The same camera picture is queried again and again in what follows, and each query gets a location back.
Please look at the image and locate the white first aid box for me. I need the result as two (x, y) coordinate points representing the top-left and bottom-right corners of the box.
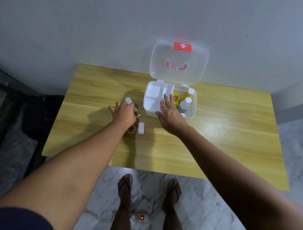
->
(143, 42), (210, 119)

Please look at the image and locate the person's leg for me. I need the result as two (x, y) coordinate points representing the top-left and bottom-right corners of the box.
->
(111, 174), (133, 230)
(162, 179), (184, 230)

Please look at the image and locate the person's right hand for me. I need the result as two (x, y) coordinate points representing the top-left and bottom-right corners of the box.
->
(155, 94), (190, 137)

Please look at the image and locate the white power strip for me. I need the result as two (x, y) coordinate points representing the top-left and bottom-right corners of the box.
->
(130, 214), (149, 223)

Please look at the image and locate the person's left forearm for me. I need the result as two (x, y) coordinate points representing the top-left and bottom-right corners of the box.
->
(0, 120), (129, 230)

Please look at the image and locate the person's left hand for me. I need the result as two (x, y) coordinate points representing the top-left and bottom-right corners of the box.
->
(108, 101), (137, 130)

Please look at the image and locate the person's left leg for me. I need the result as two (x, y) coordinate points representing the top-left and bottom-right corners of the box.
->
(111, 174), (133, 230)

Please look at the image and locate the dark cloth bag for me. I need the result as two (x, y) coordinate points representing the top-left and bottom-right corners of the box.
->
(21, 94), (66, 144)

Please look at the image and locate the white bottle with blue label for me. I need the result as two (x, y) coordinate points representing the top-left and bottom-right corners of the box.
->
(178, 97), (192, 113)

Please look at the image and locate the yellow liquid bottle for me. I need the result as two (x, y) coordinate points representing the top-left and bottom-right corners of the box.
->
(183, 88), (195, 100)

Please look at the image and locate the person's right forearm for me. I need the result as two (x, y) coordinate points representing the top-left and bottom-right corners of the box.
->
(177, 126), (303, 230)

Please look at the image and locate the red box latch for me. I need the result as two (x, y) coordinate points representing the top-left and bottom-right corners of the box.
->
(173, 42), (192, 52)

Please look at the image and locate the dark blue shirt sleeve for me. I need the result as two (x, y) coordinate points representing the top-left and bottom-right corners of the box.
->
(0, 207), (48, 230)

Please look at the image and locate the person's right leg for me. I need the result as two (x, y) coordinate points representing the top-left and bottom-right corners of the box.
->
(162, 179), (184, 230)

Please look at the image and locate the pink box handle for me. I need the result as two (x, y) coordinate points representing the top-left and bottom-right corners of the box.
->
(166, 61), (189, 71)

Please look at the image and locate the blue flip-flop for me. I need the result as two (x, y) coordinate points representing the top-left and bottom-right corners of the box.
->
(118, 174), (133, 197)
(167, 178), (182, 204)

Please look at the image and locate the white divided tray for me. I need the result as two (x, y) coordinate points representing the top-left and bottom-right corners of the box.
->
(144, 82), (175, 114)

